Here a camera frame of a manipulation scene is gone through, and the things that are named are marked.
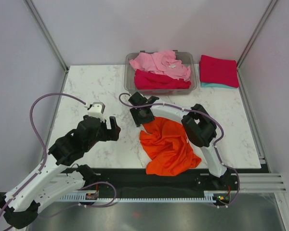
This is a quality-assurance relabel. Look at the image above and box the magenta t shirt in bin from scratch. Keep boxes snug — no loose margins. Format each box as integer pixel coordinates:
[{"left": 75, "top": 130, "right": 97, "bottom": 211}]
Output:
[{"left": 134, "top": 69, "right": 191, "bottom": 90}]

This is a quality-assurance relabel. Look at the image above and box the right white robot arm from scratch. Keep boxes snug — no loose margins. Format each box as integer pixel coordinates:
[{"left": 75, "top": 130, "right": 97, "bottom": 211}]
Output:
[{"left": 128, "top": 92, "right": 231, "bottom": 190}]

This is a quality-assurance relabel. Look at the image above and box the left aluminium frame post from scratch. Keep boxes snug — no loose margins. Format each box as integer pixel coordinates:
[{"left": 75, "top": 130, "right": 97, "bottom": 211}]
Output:
[{"left": 24, "top": 0, "right": 69, "bottom": 73}]

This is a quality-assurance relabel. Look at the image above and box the orange t shirt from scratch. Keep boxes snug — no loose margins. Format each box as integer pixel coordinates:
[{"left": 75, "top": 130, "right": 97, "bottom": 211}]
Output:
[{"left": 139, "top": 117, "right": 202, "bottom": 177}]

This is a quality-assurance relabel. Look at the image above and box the light pink t shirt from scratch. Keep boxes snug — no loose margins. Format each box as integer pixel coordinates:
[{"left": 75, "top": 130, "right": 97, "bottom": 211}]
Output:
[{"left": 129, "top": 50, "right": 191, "bottom": 81}]

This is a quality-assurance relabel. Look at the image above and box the folded teal t shirt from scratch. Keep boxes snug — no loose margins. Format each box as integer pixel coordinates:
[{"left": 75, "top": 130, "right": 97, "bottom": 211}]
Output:
[{"left": 200, "top": 82, "right": 236, "bottom": 89}]

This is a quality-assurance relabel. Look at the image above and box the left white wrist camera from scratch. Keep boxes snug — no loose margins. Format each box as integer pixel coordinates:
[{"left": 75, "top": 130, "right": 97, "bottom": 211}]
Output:
[{"left": 84, "top": 102, "right": 105, "bottom": 122}]

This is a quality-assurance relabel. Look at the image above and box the aluminium frame post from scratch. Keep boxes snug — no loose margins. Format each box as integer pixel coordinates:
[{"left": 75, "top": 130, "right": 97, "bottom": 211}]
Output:
[
  {"left": 24, "top": 0, "right": 69, "bottom": 73},
  {"left": 236, "top": 0, "right": 279, "bottom": 69}
]

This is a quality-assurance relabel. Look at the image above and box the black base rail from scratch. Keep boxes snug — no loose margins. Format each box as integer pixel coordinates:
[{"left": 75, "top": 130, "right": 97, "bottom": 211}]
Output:
[{"left": 60, "top": 167, "right": 239, "bottom": 199}]

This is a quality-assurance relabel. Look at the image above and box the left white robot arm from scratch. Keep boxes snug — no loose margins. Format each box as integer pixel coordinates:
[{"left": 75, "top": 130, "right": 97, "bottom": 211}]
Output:
[{"left": 0, "top": 115, "right": 120, "bottom": 230}]

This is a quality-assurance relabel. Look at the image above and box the white slotted cable duct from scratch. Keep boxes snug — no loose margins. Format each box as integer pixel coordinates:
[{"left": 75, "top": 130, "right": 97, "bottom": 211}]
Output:
[{"left": 57, "top": 191, "right": 231, "bottom": 203}]

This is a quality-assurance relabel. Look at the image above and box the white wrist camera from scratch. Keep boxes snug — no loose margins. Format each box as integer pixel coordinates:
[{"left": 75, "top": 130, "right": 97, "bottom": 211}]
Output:
[
  {"left": 128, "top": 92, "right": 159, "bottom": 106},
  {"left": 84, "top": 102, "right": 105, "bottom": 122}
]

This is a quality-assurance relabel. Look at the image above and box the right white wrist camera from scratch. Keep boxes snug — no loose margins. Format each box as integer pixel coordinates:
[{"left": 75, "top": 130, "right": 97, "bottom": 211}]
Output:
[{"left": 128, "top": 92, "right": 159, "bottom": 106}]

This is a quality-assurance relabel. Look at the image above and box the right aluminium frame post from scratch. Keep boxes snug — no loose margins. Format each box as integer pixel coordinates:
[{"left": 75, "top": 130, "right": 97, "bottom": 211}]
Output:
[{"left": 236, "top": 0, "right": 279, "bottom": 69}]

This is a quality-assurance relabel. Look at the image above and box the folded magenta t shirt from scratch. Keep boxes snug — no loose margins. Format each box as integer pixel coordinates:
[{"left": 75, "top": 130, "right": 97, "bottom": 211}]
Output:
[{"left": 199, "top": 55, "right": 239, "bottom": 89}]

